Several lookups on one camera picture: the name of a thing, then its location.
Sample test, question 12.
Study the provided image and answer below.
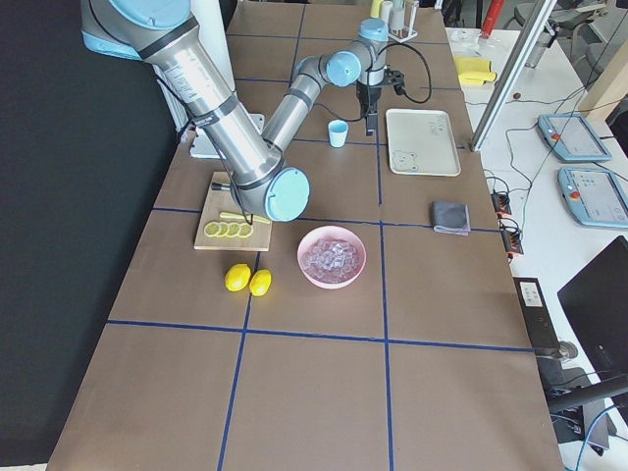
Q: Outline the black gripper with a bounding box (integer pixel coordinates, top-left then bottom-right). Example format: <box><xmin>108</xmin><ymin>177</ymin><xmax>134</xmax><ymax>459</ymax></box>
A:
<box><xmin>356</xmin><ymin>82</ymin><xmax>382</xmax><ymax>136</ymax></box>

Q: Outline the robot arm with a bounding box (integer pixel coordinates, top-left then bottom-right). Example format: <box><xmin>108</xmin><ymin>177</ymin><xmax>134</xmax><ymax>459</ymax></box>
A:
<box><xmin>80</xmin><ymin>1</ymin><xmax>389</xmax><ymax>222</ymax></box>

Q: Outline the light blue plastic cup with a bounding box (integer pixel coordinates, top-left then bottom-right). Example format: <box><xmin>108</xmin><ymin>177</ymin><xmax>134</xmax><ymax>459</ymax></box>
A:
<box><xmin>328</xmin><ymin>119</ymin><xmax>348</xmax><ymax>148</ymax></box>

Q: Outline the pink bowl of ice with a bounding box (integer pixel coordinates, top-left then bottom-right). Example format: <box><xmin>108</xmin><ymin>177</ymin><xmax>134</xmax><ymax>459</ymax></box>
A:
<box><xmin>297</xmin><ymin>226</ymin><xmax>367</xmax><ymax>289</ymax></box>

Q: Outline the cream bear serving tray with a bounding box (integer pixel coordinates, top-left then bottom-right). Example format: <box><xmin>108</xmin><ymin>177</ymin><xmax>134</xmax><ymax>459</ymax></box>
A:
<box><xmin>386</xmin><ymin>109</ymin><xmax>461</xmax><ymax>177</ymax></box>

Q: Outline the yellow cloth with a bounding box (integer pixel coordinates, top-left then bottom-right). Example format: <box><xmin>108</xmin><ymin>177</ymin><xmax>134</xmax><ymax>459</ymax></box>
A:
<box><xmin>453</xmin><ymin>56</ymin><xmax>497</xmax><ymax>86</ymax></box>

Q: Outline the folded grey cloth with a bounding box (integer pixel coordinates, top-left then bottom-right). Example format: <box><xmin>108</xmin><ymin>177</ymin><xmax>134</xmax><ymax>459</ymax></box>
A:
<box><xmin>430</xmin><ymin>201</ymin><xmax>471</xmax><ymax>236</ymax></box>

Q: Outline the yellow plastic knife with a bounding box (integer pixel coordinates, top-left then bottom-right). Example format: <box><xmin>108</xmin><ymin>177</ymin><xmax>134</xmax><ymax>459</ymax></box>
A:
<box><xmin>219</xmin><ymin>211</ymin><xmax>271</xmax><ymax>225</ymax></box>

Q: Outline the wooden cutting board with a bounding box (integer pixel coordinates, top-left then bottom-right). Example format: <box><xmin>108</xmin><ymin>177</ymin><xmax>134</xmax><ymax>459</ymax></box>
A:
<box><xmin>193</xmin><ymin>172</ymin><xmax>272</xmax><ymax>251</ymax></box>

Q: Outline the lemon slice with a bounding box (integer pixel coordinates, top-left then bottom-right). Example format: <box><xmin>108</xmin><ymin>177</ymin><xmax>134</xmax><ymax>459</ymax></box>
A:
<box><xmin>203</xmin><ymin>221</ymin><xmax>222</xmax><ymax>237</ymax></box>
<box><xmin>216</xmin><ymin>222</ymin><xmax>231</xmax><ymax>237</ymax></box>

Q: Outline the lower whole lemon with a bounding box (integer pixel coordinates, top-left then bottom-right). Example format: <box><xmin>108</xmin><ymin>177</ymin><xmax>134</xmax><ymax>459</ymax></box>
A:
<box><xmin>249</xmin><ymin>269</ymin><xmax>273</xmax><ymax>297</ymax></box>

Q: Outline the whole lemon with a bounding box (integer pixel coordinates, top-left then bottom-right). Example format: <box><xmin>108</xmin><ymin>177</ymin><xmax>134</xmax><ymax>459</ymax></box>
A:
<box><xmin>224</xmin><ymin>263</ymin><xmax>251</xmax><ymax>292</ymax></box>
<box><xmin>249</xmin><ymin>269</ymin><xmax>273</xmax><ymax>297</ymax></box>

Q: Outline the far blue teach pendant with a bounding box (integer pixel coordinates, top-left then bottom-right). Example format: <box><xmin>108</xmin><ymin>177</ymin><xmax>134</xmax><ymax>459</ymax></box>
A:
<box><xmin>538</xmin><ymin>113</ymin><xmax>612</xmax><ymax>163</ymax></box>

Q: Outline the blue teach pendant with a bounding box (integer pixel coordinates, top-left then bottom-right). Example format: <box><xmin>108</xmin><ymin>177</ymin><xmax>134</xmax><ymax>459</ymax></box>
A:
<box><xmin>557</xmin><ymin>168</ymin><xmax>627</xmax><ymax>229</ymax></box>
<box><xmin>538</xmin><ymin>113</ymin><xmax>612</xmax><ymax>163</ymax></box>

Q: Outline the upper whole lemon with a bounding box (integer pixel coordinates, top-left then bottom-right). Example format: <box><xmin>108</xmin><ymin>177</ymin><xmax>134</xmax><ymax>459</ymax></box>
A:
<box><xmin>224</xmin><ymin>263</ymin><xmax>251</xmax><ymax>292</ymax></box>

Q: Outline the near blue teach pendant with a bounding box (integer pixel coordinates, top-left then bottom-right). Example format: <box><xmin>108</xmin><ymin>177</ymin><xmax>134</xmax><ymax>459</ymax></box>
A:
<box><xmin>557</xmin><ymin>168</ymin><xmax>627</xmax><ymax>229</ymax></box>

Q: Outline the black monitor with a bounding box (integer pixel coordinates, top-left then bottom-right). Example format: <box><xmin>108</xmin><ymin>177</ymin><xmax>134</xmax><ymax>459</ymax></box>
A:
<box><xmin>558</xmin><ymin>235</ymin><xmax>628</xmax><ymax>379</ymax></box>

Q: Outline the white wire cup rack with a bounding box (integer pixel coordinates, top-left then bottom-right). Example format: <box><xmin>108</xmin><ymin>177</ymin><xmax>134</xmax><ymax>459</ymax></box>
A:
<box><xmin>370</xmin><ymin>0</ymin><xmax>420</xmax><ymax>43</ymax></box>

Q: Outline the aluminium frame post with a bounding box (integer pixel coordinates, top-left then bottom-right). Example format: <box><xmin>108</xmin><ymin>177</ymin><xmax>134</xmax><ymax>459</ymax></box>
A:
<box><xmin>471</xmin><ymin>0</ymin><xmax>556</xmax><ymax>152</ymax></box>

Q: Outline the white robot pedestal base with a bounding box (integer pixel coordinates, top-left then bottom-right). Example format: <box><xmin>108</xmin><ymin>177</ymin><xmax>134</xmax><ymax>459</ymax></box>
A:
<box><xmin>190</xmin><ymin>0</ymin><xmax>264</xmax><ymax>159</ymax></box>

